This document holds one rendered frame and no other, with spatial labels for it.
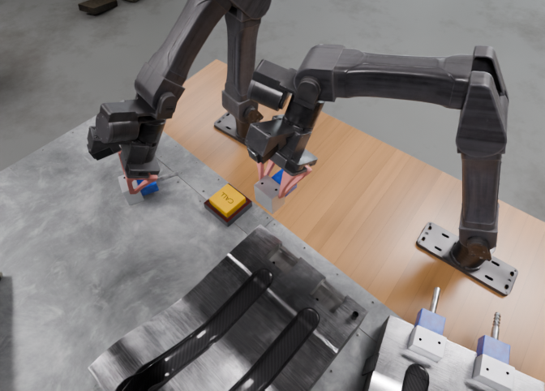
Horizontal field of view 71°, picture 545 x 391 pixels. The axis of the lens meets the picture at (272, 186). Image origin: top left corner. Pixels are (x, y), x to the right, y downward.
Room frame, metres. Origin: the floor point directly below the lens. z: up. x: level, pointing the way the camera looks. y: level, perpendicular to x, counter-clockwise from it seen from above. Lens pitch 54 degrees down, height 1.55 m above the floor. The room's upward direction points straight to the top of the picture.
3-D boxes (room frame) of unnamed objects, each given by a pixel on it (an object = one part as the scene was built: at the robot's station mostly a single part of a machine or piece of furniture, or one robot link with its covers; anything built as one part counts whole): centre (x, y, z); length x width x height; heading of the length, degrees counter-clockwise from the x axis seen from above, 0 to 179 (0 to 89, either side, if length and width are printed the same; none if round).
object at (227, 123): (0.73, 0.06, 0.84); 0.20 x 0.07 x 0.08; 53
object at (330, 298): (0.25, -0.10, 0.87); 0.05 x 0.05 x 0.04; 47
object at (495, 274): (0.36, -0.41, 0.84); 0.20 x 0.07 x 0.08; 53
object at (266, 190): (0.47, -0.03, 0.93); 0.13 x 0.05 x 0.05; 135
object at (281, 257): (0.32, -0.02, 0.87); 0.05 x 0.05 x 0.04; 47
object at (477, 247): (0.36, -0.40, 0.90); 0.09 x 0.06 x 0.06; 158
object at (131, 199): (0.55, 0.29, 0.83); 0.13 x 0.05 x 0.05; 115
